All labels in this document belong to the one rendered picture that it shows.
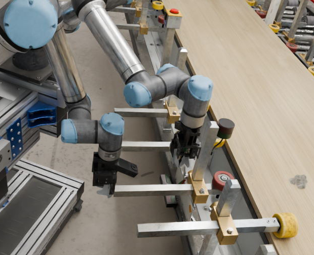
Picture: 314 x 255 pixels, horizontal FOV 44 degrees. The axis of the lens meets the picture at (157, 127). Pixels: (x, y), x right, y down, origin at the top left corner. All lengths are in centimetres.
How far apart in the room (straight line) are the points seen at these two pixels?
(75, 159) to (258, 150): 147
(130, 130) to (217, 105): 129
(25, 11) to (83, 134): 42
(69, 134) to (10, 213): 108
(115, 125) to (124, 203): 138
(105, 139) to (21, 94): 61
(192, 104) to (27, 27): 50
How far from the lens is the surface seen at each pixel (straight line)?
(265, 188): 153
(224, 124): 135
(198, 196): 145
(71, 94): 125
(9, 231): 213
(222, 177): 149
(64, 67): 120
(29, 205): 223
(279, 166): 165
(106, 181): 135
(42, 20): 97
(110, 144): 122
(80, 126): 120
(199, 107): 115
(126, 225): 241
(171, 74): 118
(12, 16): 97
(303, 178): 162
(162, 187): 145
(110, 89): 351
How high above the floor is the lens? 190
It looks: 37 degrees down
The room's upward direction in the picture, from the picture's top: 11 degrees clockwise
